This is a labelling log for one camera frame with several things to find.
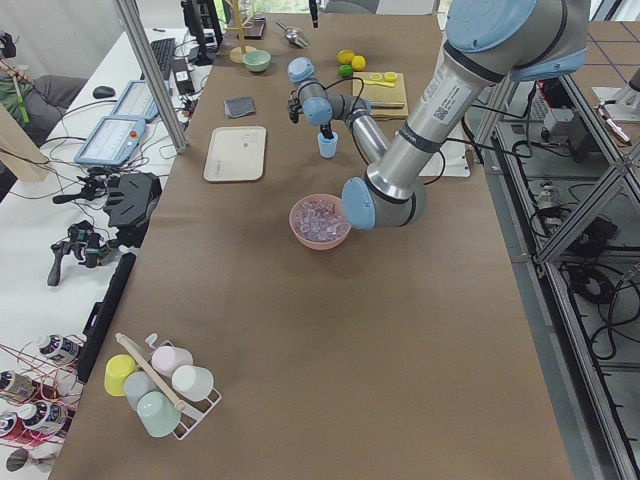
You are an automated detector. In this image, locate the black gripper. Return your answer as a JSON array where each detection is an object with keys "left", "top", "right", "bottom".
[{"left": 287, "top": 0, "right": 334, "bottom": 140}]

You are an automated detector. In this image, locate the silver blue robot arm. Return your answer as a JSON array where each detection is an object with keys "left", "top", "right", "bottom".
[{"left": 287, "top": 0, "right": 590, "bottom": 230}]

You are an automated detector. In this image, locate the steel ice scoop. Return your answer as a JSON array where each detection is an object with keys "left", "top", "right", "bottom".
[{"left": 275, "top": 21, "right": 309, "bottom": 48}]

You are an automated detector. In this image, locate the light blue plastic cup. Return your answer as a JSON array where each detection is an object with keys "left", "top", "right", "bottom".
[{"left": 317, "top": 133, "right": 339, "bottom": 159}]

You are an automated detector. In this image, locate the wooden cup tree stand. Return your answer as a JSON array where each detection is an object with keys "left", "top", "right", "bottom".
[{"left": 225, "top": 0, "right": 256, "bottom": 64}]

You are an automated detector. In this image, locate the pink bowl of ice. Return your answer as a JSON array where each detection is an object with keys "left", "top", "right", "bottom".
[{"left": 289, "top": 194, "right": 351, "bottom": 251}]

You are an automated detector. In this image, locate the pink plastic cup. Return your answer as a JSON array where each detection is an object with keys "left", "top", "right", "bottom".
[{"left": 151, "top": 345, "right": 193, "bottom": 378}]

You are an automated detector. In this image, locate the white plastic cup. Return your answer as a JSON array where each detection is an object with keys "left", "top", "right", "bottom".
[{"left": 171, "top": 365, "right": 215, "bottom": 402}]

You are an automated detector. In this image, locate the yellow plastic cup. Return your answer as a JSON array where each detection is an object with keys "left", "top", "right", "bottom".
[{"left": 104, "top": 354, "right": 138, "bottom": 397}]

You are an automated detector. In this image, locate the grey plastic cup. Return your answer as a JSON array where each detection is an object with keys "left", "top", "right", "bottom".
[{"left": 123, "top": 370, "right": 156, "bottom": 411}]

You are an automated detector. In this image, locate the mint green plastic cup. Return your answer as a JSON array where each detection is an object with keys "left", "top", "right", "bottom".
[{"left": 136, "top": 391, "right": 181, "bottom": 438}]

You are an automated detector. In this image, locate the green lime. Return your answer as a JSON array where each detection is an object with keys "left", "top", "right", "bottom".
[{"left": 339, "top": 65, "right": 353, "bottom": 78}]

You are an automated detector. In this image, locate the yellow lemon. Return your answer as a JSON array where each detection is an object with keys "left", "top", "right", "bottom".
[
  {"left": 350, "top": 55, "right": 367, "bottom": 71},
  {"left": 336, "top": 49, "right": 355, "bottom": 65}
]

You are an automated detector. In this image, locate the mint green bowl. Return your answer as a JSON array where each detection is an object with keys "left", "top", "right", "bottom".
[{"left": 242, "top": 50, "right": 272, "bottom": 73}]

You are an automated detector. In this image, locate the steel black-tipped muddler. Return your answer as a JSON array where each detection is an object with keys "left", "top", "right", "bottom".
[{"left": 369, "top": 101, "right": 405, "bottom": 109}]

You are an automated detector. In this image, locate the yellow plastic knife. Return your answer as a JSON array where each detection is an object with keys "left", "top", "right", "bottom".
[{"left": 359, "top": 78, "right": 396, "bottom": 88}]

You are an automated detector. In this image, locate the wooden cutting board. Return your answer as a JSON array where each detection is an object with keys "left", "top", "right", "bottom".
[{"left": 352, "top": 72, "right": 409, "bottom": 119}]

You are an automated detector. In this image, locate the grey folded cloth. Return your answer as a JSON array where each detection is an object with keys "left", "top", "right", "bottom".
[{"left": 224, "top": 96, "right": 256, "bottom": 119}]

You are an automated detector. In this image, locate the cream rabbit serving tray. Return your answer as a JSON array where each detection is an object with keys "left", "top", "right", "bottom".
[{"left": 203, "top": 126, "right": 267, "bottom": 183}]

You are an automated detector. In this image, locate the black keyboard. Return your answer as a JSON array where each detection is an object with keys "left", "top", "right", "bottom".
[{"left": 150, "top": 38, "right": 176, "bottom": 81}]

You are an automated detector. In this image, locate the blue teach pendant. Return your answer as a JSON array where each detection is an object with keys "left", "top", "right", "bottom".
[
  {"left": 111, "top": 80, "right": 159, "bottom": 122},
  {"left": 74, "top": 116, "right": 146, "bottom": 166}
]

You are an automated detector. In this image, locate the black computer mouse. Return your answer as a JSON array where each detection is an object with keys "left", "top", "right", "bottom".
[{"left": 92, "top": 85, "right": 116, "bottom": 100}]

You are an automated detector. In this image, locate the aluminium frame post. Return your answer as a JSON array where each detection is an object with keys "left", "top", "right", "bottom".
[{"left": 115, "top": 0, "right": 188, "bottom": 154}]

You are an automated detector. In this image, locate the white wire cup rack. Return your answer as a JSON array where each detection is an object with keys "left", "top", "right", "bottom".
[{"left": 115, "top": 333, "right": 222, "bottom": 440}]

